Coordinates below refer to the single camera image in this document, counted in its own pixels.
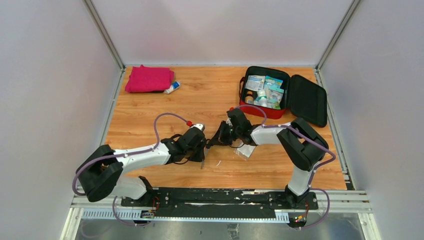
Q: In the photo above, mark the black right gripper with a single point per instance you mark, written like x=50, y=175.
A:
x=220, y=135

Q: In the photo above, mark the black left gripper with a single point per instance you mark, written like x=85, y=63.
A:
x=200, y=156

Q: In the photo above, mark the black handled scissors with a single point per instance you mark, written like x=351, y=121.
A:
x=204, y=154

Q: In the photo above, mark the clear bag white gauze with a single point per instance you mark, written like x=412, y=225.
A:
x=244, y=151

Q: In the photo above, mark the brown medicine bottle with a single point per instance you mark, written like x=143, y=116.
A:
x=249, y=99

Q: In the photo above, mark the white tube blue label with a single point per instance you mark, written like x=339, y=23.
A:
x=174, y=86

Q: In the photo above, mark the white bottle green label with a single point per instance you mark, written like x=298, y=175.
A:
x=262, y=98

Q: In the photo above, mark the white blue paper packet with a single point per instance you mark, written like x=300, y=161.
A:
x=255, y=82

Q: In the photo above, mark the black red medicine case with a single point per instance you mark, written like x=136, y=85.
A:
x=301, y=97

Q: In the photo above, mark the teal edged small packet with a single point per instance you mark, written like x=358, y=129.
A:
x=274, y=99

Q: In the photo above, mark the blue cotton swab packet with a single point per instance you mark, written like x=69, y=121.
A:
x=273, y=83

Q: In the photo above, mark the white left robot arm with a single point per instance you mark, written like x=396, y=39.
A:
x=103, y=173

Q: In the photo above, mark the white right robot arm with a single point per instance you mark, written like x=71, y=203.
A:
x=303, y=145

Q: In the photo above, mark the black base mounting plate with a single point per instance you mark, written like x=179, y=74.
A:
x=221, y=203

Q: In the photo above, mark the pink folded cloth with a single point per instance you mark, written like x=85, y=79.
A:
x=145, y=79

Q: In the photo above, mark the aluminium frame rail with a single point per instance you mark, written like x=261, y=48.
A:
x=93, y=12

